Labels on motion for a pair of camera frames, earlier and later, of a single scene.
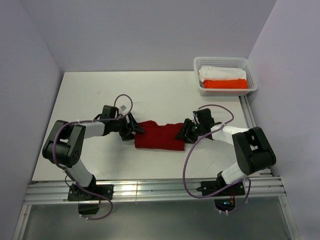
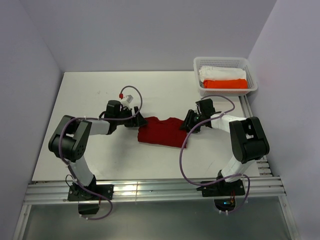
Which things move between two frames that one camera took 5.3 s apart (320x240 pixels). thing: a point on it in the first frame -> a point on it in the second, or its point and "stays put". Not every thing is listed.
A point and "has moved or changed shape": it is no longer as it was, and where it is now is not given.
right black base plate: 207,187 stays put
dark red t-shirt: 159,137 has moved or changed shape
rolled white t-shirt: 214,73 stays put
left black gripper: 126,135 -> 138,120
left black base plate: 76,193 stays put
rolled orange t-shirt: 237,83 stays put
